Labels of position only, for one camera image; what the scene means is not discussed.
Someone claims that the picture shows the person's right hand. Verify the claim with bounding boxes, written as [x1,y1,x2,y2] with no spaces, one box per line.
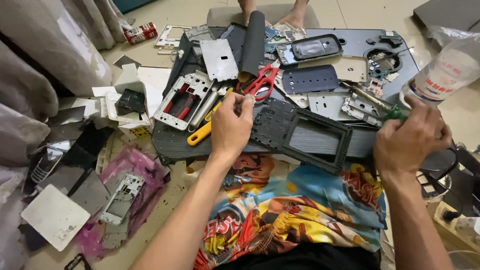
[373,95,453,179]

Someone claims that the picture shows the person's left hand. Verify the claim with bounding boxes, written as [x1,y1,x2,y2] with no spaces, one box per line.
[210,92,256,160]

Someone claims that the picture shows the green handled screwdriver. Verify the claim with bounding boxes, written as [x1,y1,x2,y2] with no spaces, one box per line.
[342,82,410,123]

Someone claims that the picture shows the silver metal tube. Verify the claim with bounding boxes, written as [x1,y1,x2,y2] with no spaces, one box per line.
[188,88,221,132]

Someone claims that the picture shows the dark grey work board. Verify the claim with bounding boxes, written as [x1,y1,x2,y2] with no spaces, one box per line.
[151,25,457,174]

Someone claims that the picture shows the grey metal phone plate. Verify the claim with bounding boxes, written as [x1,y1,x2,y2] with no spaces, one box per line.
[199,38,240,83]

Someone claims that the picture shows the blue circuit board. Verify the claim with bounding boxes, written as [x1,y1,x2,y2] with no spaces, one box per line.
[367,59,400,99]

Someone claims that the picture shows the clear plastic bottle white label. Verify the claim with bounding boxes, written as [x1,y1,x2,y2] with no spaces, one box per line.
[399,35,480,110]

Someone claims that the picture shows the black rolled sheet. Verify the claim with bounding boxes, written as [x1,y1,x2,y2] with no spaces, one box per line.
[238,10,266,83]

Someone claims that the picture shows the silver flat phone plate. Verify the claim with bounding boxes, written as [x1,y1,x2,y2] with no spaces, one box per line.
[308,91,361,122]

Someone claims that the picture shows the beige power strip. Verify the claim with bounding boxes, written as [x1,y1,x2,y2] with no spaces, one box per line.
[427,200,480,257]

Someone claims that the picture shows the beige phone back cover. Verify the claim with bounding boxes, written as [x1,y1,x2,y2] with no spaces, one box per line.
[298,55,369,83]

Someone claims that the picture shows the pink plastic bag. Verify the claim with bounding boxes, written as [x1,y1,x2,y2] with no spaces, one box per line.
[73,146,168,260]

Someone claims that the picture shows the dark blue phone cover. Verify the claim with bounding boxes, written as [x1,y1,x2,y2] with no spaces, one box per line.
[281,64,340,95]

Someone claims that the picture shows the colourful printed shorts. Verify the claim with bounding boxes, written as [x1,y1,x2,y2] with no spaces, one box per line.
[193,151,389,270]

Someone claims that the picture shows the pile of circuit boards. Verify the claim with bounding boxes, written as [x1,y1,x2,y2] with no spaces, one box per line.
[263,22,307,61]

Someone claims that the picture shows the small black plastic part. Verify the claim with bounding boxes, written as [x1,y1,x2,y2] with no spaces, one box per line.
[379,30,404,48]

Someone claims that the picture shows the thin white phone bezel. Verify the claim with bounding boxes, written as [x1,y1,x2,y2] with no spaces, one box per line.
[154,24,193,56]

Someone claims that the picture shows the clear plastic bag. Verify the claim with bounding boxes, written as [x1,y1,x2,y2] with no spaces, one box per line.
[425,25,480,50]

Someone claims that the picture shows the black phone shell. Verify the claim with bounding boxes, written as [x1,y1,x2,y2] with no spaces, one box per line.
[291,34,344,62]

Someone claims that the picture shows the heap of phone parts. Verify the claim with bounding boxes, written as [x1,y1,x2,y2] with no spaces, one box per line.
[45,54,172,177]

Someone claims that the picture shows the silver phone chassis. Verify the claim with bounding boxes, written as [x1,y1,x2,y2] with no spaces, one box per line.
[98,172,146,227]

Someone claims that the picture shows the red and white can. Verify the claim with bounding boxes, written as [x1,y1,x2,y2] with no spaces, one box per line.
[123,22,159,46]

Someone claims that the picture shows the dark grey flat panel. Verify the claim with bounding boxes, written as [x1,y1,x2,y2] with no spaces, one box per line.
[412,0,480,33]

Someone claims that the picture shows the black shirt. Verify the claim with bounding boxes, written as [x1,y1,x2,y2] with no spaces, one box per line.
[213,243,382,270]

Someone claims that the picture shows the old keypad phone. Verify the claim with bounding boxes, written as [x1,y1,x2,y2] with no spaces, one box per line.
[29,144,65,185]

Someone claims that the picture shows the white flat panel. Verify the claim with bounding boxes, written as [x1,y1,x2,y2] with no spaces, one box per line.
[20,183,92,252]

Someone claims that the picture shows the beige curtain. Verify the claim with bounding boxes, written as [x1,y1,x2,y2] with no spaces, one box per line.
[0,0,133,270]

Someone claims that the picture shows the yellow handled tool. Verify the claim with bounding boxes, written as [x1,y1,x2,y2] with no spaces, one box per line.
[186,88,234,146]

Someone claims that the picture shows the large black plastic frame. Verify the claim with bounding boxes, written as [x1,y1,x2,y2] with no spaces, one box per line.
[250,97,353,175]

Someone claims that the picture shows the black cable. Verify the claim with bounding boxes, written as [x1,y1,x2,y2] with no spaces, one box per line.
[415,138,461,182]

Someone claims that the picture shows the red handled pliers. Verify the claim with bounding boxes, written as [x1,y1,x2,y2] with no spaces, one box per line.
[163,83,198,121]

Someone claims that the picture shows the red handled scissors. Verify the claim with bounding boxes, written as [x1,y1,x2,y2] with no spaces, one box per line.
[239,63,281,102]

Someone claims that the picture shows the silver phone mid frame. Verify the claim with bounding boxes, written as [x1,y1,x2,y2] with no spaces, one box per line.
[340,93,388,128]

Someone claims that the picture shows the white phone frame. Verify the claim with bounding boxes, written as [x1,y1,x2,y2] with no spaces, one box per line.
[153,73,215,131]

